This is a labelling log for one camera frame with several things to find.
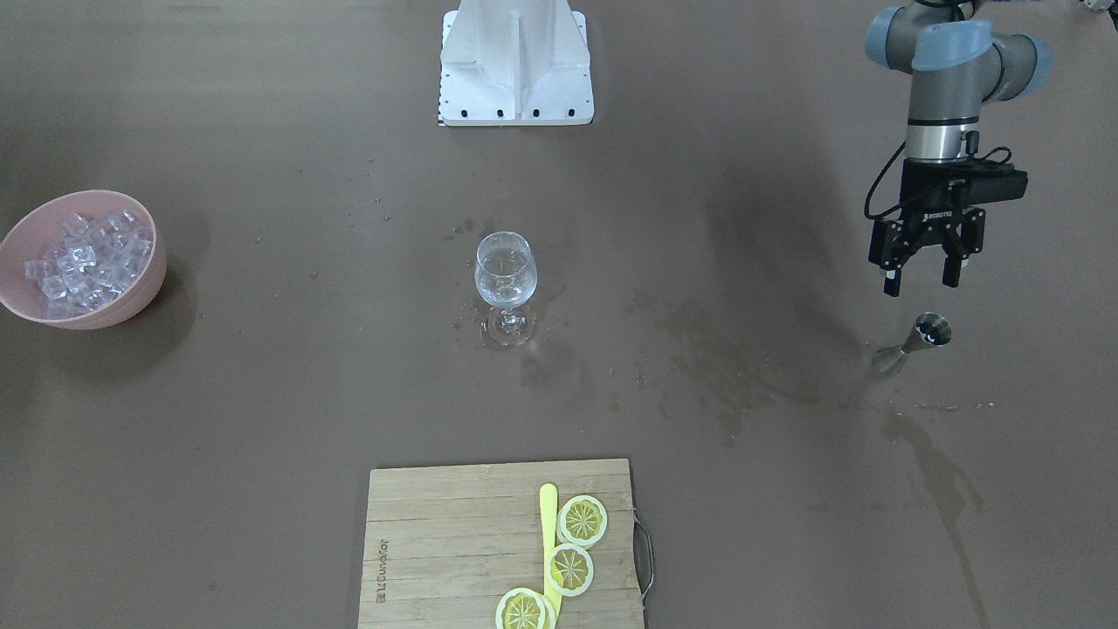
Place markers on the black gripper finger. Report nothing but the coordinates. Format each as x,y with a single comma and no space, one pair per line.
892,244
960,235

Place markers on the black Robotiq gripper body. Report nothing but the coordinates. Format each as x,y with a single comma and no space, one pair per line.
929,217

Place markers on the steel double jigger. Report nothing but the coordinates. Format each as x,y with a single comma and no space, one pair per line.
929,330

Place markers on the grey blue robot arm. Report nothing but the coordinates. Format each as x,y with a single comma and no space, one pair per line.
956,63

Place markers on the clear wine glass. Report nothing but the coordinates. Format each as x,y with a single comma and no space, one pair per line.
505,276

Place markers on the clear ice cubes pile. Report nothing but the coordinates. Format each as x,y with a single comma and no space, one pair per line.
92,262

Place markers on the upper lemon slice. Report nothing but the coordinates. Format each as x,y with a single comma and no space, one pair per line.
582,520

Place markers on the lemon slice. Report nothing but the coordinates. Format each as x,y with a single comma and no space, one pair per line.
582,520
568,571
524,608

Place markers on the yellow plastic knife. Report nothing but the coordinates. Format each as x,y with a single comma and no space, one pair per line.
548,509

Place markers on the middle lemon slice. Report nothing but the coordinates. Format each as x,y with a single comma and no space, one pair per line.
568,571

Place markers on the lower lemon slice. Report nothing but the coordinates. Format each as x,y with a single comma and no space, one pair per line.
524,608

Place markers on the bamboo cutting board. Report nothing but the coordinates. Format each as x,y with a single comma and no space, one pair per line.
443,544

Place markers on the pink bowl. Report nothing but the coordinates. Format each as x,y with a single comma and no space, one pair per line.
36,230

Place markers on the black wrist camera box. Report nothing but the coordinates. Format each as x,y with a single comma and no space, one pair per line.
986,182

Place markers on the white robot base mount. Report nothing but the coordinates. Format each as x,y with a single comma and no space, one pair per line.
506,63

